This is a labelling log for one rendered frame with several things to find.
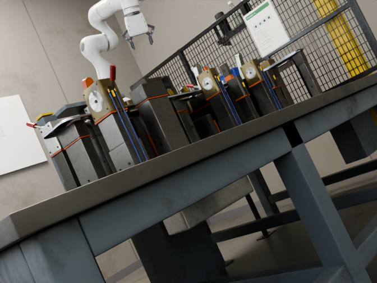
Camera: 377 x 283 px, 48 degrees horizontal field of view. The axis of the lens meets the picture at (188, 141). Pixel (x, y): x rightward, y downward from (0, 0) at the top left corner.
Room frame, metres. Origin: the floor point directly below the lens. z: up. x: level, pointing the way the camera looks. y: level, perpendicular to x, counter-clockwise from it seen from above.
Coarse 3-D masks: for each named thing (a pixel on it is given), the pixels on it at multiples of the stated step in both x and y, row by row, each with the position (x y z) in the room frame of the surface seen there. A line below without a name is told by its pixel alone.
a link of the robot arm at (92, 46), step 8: (88, 40) 2.28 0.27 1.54; (96, 40) 2.30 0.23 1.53; (104, 40) 2.33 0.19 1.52; (80, 48) 2.31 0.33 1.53; (88, 48) 2.28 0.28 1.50; (96, 48) 2.31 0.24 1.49; (104, 48) 2.35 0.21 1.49; (88, 56) 2.31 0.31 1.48; (96, 56) 2.31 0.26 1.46; (96, 64) 2.35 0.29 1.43; (104, 64) 2.35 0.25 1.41; (96, 72) 2.39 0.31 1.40; (104, 72) 2.36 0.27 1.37
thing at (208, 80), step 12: (204, 72) 1.93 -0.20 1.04; (216, 72) 1.94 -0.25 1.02; (204, 84) 1.95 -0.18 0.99; (216, 84) 1.92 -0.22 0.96; (216, 96) 1.94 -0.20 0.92; (228, 96) 1.94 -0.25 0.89; (216, 108) 1.96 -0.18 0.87; (228, 108) 1.94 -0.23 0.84; (228, 120) 1.93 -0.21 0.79; (240, 120) 1.94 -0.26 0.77
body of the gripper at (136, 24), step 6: (138, 12) 2.00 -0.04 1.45; (126, 18) 2.00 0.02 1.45; (132, 18) 2.00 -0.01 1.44; (138, 18) 2.01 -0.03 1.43; (144, 18) 2.02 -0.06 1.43; (126, 24) 2.01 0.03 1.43; (132, 24) 2.01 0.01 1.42; (138, 24) 2.01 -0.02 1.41; (144, 24) 2.03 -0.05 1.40; (132, 30) 2.02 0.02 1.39; (138, 30) 2.02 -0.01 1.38; (144, 30) 2.03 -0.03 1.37
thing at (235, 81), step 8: (232, 80) 2.11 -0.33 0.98; (240, 80) 2.10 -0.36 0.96; (232, 88) 2.12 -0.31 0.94; (240, 88) 2.09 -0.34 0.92; (240, 96) 2.10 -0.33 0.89; (248, 96) 2.12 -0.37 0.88; (240, 104) 2.13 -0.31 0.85; (248, 104) 2.10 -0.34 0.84; (248, 112) 2.11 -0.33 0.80; (256, 112) 2.10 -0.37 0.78; (248, 120) 2.12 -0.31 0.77
